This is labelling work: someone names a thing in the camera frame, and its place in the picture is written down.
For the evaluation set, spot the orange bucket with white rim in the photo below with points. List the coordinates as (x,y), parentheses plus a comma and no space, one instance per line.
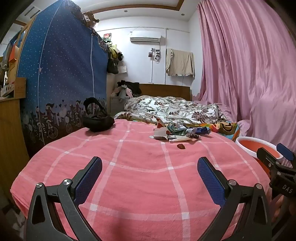
(252,146)

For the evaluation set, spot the blue dotted fabric wardrobe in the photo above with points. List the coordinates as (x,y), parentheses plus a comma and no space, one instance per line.
(64,69)

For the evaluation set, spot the white air conditioner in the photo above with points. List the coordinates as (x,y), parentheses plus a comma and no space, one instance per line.
(145,38)

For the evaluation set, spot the black bag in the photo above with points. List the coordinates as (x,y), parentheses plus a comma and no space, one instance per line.
(97,124)

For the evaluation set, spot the pink curtain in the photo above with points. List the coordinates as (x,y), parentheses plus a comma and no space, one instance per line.
(242,69)

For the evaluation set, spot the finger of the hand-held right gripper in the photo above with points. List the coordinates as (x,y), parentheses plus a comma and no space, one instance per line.
(285,151)
(266,157)

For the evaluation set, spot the teal wrapper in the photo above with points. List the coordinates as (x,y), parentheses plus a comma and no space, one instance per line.
(177,128)

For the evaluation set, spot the pile of clothes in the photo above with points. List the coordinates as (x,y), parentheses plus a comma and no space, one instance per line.
(129,87)

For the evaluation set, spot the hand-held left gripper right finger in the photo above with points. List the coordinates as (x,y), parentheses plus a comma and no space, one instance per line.
(210,183)

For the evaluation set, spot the person's right hand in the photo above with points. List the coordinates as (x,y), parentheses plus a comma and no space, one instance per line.
(278,208)

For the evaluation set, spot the wooden headboard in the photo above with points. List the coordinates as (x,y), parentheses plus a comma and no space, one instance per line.
(166,90)

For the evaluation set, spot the red torn wrapper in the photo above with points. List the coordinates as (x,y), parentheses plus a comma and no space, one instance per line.
(161,122)

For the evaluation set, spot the pale nightstand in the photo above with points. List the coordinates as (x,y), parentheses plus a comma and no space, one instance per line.
(115,104)

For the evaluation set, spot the small wall pictures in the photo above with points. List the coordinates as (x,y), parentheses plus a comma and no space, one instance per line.
(155,55)

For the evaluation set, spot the wall poster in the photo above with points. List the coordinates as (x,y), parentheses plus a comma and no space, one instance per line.
(107,37)

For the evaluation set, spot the ceiling air vent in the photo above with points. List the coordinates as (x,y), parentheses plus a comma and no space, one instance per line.
(32,11)

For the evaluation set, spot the floral quilt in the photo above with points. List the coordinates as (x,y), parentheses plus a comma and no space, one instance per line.
(173,109)

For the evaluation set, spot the beige hanging towel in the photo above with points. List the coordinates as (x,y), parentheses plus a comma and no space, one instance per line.
(181,62)

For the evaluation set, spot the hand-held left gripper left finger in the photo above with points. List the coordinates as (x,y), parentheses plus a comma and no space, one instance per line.
(89,178)

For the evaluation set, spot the hanging clothes bundle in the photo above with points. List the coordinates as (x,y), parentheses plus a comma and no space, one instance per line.
(114,51)

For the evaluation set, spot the pink plaid blanket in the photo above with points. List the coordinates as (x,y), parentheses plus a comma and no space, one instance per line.
(138,166)

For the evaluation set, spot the white sachet wrapper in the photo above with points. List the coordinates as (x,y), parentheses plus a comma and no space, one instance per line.
(180,139)

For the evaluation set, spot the dark hanging bag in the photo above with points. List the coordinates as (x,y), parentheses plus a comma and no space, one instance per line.
(112,66)

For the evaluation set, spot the white paper sheet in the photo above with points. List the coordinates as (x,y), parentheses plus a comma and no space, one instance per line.
(123,69)

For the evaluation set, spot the white packet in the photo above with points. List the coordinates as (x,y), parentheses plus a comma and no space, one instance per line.
(160,134)

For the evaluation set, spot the colourful cartoon blanket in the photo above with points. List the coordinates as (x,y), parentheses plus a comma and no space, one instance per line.
(226,128)

